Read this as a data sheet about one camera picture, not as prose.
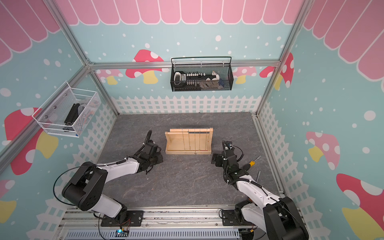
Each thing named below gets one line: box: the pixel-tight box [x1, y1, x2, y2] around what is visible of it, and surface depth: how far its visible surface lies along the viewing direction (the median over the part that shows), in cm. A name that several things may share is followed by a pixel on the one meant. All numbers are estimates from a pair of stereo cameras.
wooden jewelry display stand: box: [165, 128, 214, 155], surface depth 99 cm
